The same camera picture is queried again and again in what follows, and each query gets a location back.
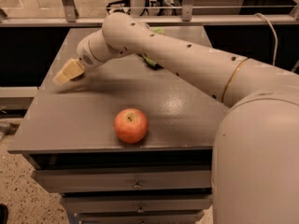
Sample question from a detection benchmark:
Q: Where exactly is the green snack bag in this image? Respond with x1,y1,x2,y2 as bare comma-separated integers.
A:
141,27,165,68

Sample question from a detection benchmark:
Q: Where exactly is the grey drawer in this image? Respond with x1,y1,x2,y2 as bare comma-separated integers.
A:
61,194,212,213
32,170,211,193
78,210,204,224

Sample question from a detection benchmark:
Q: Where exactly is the grey metal railing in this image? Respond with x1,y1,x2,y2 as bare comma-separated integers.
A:
0,0,299,27

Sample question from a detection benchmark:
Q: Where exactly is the black shoe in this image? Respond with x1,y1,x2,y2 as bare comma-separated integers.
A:
0,204,8,224

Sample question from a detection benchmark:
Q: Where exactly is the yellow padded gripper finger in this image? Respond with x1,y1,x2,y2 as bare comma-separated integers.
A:
53,58,84,85

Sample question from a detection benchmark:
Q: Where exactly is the middle grey drawer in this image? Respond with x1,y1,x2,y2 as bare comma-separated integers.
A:
61,194,212,213

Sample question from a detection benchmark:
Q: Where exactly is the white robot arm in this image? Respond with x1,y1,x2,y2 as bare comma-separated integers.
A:
54,12,299,224

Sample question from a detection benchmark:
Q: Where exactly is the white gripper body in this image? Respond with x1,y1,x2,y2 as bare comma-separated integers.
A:
77,30,125,69

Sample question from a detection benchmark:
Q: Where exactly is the top grey drawer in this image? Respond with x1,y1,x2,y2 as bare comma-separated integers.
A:
32,170,211,193

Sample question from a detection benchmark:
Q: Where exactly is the bottom grey drawer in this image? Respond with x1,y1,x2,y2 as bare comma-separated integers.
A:
78,210,204,224

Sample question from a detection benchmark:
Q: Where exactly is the black office chair base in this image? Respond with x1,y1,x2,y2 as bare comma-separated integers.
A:
106,0,148,17

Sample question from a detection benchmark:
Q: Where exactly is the white cable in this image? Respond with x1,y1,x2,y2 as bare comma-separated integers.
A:
253,12,278,67

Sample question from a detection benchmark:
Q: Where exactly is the red apple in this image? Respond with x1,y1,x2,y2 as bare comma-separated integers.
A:
114,108,149,144

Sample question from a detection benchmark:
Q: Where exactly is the grey drawer cabinet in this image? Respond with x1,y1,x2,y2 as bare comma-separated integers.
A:
7,26,232,224

